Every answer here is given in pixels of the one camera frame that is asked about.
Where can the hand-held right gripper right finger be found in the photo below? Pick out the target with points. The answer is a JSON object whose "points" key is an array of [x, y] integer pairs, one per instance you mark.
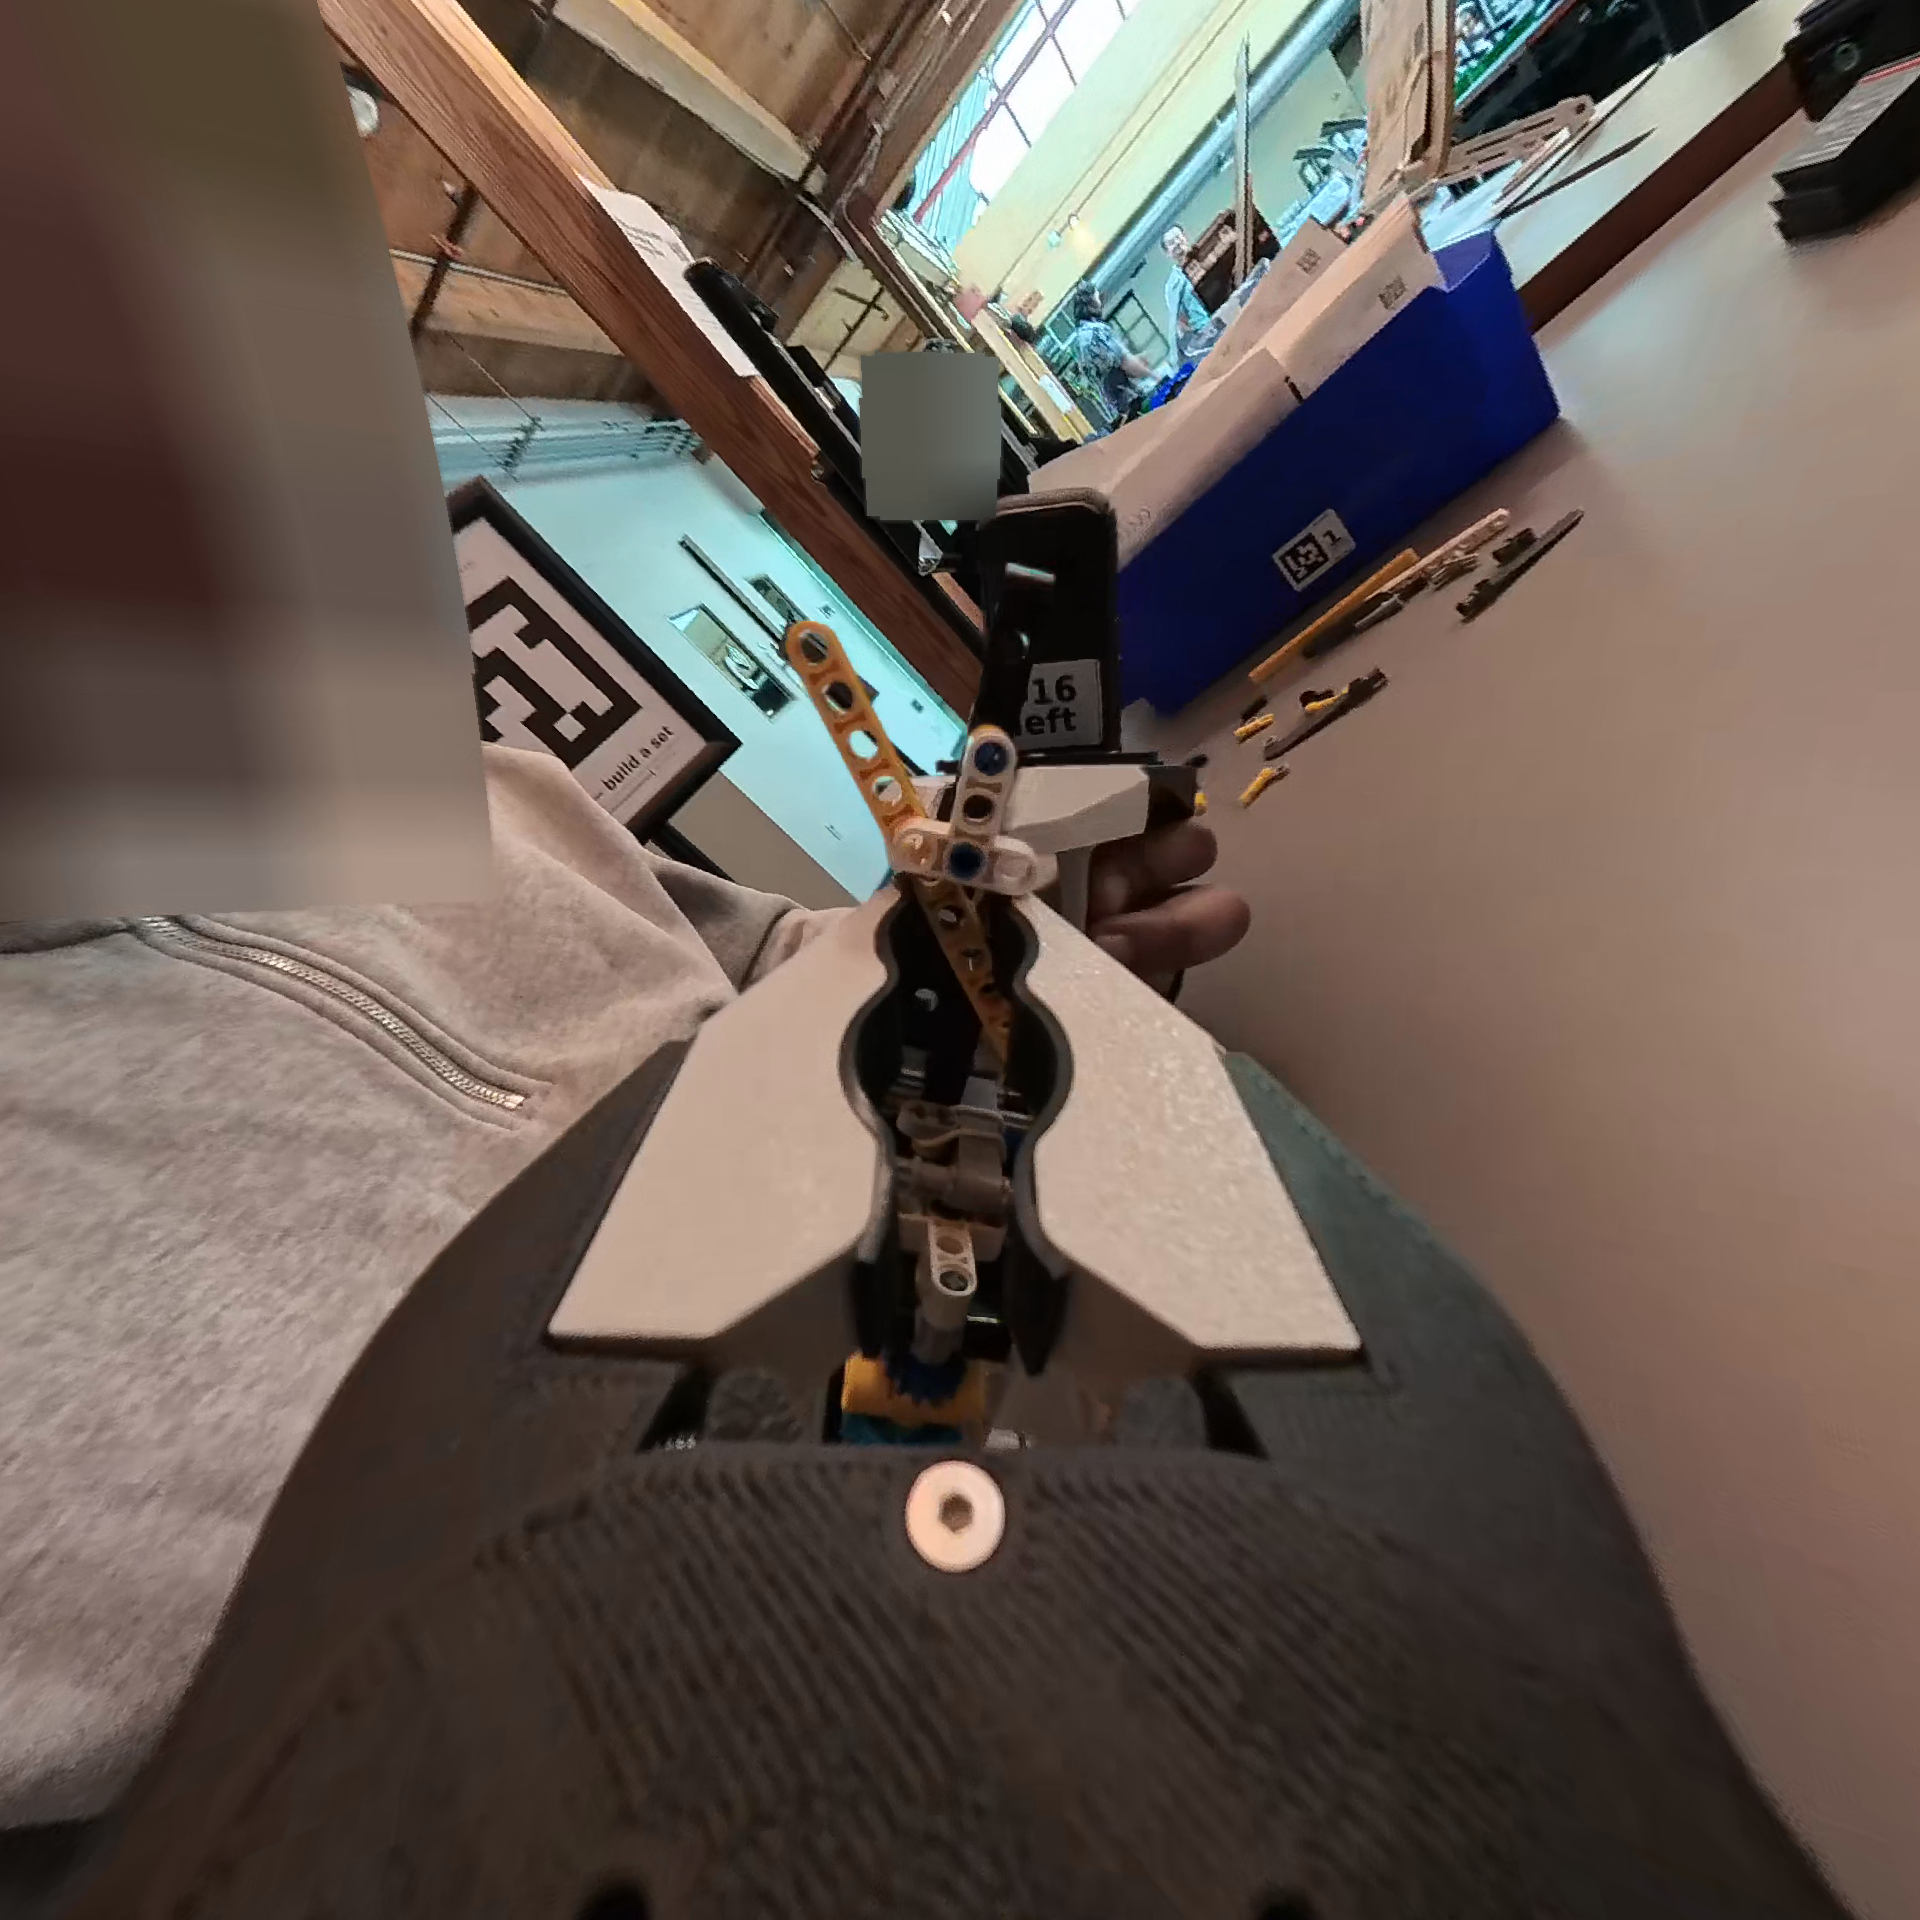
{"points": [[1200, 1202]]}

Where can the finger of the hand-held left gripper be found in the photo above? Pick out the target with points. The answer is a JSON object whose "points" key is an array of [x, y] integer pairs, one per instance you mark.
{"points": [[1103, 803]]}

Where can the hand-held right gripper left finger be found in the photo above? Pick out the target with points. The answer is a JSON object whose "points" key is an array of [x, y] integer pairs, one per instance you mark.
{"points": [[705, 1202]]}

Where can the lego technic assembly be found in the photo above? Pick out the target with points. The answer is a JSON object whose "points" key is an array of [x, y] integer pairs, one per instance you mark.
{"points": [[852, 716]]}

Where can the scattered loose lego pieces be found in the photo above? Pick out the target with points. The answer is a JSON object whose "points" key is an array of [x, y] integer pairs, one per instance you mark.
{"points": [[1335, 615]]}

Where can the person's left hand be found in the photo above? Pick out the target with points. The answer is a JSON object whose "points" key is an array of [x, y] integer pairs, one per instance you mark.
{"points": [[1171, 902]]}

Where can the white cardboard box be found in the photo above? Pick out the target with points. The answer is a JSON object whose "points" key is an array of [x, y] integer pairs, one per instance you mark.
{"points": [[1335, 316]]}

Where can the blue plastic bin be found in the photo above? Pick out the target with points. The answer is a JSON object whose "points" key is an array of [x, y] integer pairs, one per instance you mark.
{"points": [[1425, 435]]}

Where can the grey zip hoodie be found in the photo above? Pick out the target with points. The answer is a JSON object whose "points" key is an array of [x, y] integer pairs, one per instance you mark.
{"points": [[224, 1202]]}

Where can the large glass window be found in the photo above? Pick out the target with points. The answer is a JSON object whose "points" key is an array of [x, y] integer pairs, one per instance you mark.
{"points": [[1036, 76]]}

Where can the framed black white marker sign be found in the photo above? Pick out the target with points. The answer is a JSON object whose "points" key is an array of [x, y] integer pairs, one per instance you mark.
{"points": [[539, 662]]}

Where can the white paper notice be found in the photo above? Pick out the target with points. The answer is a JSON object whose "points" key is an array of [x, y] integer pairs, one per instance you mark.
{"points": [[661, 254]]}

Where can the cardboard cutout pieces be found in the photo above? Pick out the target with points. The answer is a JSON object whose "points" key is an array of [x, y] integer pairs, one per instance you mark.
{"points": [[1417, 91]]}

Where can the wooden beam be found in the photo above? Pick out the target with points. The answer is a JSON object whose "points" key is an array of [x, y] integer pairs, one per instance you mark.
{"points": [[493, 166]]}

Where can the black boxes stack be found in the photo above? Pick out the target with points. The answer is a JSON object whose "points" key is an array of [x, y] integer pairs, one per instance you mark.
{"points": [[1844, 135]]}

